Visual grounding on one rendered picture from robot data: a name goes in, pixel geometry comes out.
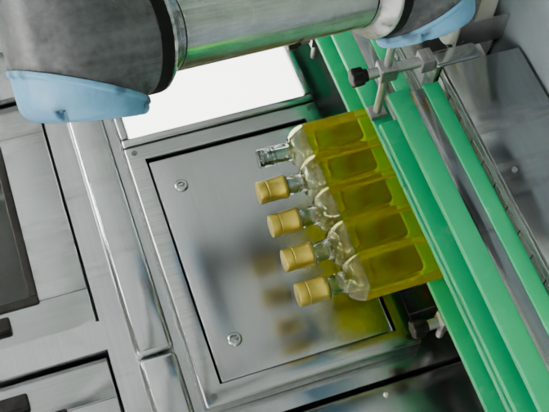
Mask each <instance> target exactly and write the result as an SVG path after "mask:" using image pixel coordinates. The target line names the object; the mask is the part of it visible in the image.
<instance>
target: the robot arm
mask: <svg viewBox="0 0 549 412"><path fill-rule="evenodd" d="M474 14H475V0H0V43H1V46H2V52H3V55H4V59H5V62H6V67H7V72H6V76H7V79H8V80H10V83H11V87H12V91H13V93H14V96H15V99H16V104H17V107H18V110H19V111H20V113H21V114H22V115H23V116H24V117H25V118H26V119H28V120H29V121H31V122H34V123H72V122H83V121H93V120H102V119H118V118H126V117H132V116H137V115H141V114H147V113H148V112H149V110H150V103H151V99H150V97H149V95H153V94H156V93H160V92H163V91H165V90H167V89H168V88H169V87H170V85H171V84H172V81H173V79H174V78H175V76H176V72H178V71H182V70H185V69H192V68H195V67H199V66H202V65H209V64H212V63H216V62H220V61H224V60H229V59H234V58H237V57H241V56H246V55H251V54H254V53H258V52H264V51H268V50H271V49H275V48H279V47H285V46H288V45H292V44H296V43H302V42H305V41H310V40H313V39H317V38H323V37H327V36H330V35H334V34H340V33H344V32H347V31H351V30H353V31H354V32H355V33H357V34H358V35H359V36H361V37H364V38H368V39H375V40H376V43H377V45H378V46H379V47H383V48H397V47H406V46H410V45H413V44H418V43H422V42H424V41H426V40H432V39H435V38H439V37H441V36H444V35H446V34H450V33H452V32H453V31H456V30H458V29H460V28H461V27H463V26H464V25H466V24H467V23H469V22H470V20H471V19H472V17H473V16H474Z"/></svg>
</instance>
